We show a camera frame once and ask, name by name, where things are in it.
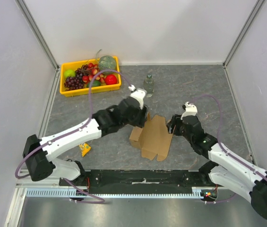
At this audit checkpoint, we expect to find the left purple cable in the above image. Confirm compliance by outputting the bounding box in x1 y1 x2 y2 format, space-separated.
14 69 134 204

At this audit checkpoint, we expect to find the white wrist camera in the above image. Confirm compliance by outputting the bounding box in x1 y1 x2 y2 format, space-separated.
128 85 147 110
181 102 198 120

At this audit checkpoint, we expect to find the dark purple grape bunch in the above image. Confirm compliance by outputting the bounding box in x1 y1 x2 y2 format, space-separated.
64 77 84 91

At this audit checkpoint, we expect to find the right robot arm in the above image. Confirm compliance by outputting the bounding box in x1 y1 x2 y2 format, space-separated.
166 114 267 220

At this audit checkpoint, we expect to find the green netted melon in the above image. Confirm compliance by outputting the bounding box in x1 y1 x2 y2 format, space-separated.
98 55 117 71

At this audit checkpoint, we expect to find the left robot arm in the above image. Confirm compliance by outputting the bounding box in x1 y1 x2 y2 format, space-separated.
23 97 148 186

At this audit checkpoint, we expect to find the yellow snack packet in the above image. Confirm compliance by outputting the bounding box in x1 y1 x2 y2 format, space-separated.
79 143 91 157

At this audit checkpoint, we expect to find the brown cardboard box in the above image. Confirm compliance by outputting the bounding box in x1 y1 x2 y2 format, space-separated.
129 114 173 162

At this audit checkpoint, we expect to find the slotted cable duct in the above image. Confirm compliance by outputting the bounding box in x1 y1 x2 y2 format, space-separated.
26 187 206 199

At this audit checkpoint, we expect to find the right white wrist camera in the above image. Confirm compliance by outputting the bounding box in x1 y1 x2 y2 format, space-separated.
181 102 198 120

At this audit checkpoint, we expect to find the clear glass bottle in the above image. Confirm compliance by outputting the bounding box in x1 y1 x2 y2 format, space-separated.
143 74 155 97

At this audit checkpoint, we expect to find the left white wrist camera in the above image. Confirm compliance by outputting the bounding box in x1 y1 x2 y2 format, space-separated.
128 85 147 110

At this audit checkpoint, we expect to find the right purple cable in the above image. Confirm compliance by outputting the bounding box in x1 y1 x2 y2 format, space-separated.
189 94 267 216

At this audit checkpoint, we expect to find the green apple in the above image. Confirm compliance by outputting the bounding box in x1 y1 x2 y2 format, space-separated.
63 69 76 78

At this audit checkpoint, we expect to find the yellow plastic fruit bin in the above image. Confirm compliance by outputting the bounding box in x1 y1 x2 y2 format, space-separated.
60 56 121 97

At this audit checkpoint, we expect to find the purple cable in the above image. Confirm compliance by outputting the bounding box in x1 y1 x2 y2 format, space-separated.
189 94 267 216
14 69 134 204

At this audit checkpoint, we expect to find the green avocado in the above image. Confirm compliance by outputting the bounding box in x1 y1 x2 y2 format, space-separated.
86 80 101 88

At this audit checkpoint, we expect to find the red tomato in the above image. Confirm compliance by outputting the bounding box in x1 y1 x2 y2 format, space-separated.
104 74 118 85

